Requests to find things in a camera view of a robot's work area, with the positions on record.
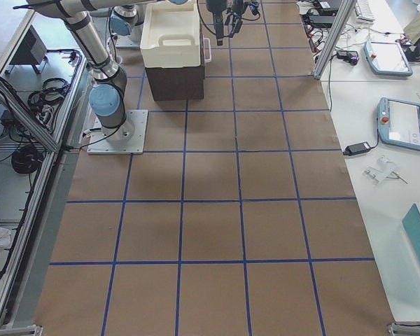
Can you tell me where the blue teach pendant right far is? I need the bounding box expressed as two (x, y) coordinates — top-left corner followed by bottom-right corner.
(363, 41), (413, 77)

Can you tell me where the dark brown wooden cabinet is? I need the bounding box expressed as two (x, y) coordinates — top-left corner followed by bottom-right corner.
(146, 65), (205, 102)

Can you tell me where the aluminium frame post right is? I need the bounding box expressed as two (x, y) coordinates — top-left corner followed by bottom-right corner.
(313, 0), (356, 80)

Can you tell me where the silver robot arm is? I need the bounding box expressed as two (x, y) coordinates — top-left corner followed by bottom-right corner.
(13, 1), (146, 142)
(108, 1), (260, 46)

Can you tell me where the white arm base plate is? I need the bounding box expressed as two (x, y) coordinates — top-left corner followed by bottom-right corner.
(86, 110), (148, 155)
(116, 30), (142, 49)

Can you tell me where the blue teach pendant right near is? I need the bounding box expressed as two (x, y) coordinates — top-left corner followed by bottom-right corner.
(377, 97), (420, 151)

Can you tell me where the white plastic tray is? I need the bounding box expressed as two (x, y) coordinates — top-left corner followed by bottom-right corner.
(140, 1), (201, 69)

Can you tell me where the white drawer handle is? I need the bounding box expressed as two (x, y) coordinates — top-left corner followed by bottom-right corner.
(202, 37), (212, 64)

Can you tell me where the blue teach pendant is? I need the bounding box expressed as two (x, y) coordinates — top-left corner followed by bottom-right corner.
(377, 97), (420, 151)
(363, 41), (413, 77)

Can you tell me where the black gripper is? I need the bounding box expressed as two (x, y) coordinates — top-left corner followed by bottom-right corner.
(227, 0), (249, 38)
(206, 0), (227, 46)

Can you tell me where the black power adapter right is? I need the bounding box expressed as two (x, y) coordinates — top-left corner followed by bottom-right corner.
(343, 141), (372, 157)

